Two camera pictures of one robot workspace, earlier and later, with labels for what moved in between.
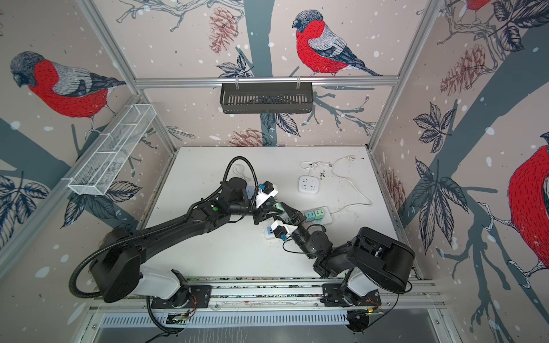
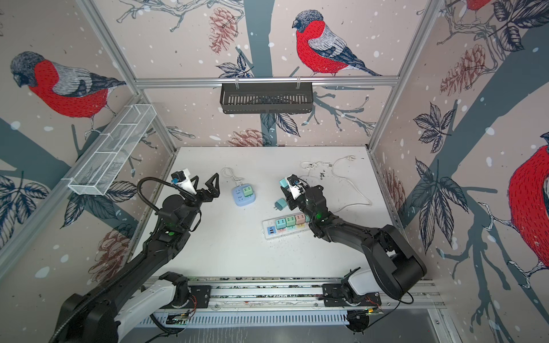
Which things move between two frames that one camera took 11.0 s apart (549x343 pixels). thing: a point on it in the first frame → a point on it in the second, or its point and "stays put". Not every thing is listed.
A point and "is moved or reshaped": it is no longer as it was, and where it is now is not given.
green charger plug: x=279 y=206 is moved or reshaped
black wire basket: x=266 y=98 stays put
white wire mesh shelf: x=109 y=157 stays put
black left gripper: x=263 y=211 → x=208 y=197
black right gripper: x=297 y=214 → x=310 y=191
